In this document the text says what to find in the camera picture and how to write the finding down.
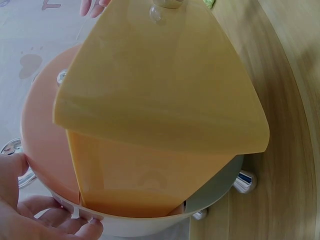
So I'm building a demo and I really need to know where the round white compartment box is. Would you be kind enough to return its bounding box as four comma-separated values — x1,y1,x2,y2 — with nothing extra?
48,129,245,237

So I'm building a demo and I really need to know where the person's right hand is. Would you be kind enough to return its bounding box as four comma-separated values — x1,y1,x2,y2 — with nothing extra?
79,0,112,19

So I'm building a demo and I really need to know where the person's left hand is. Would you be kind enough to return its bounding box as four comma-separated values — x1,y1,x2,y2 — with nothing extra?
0,152,105,240

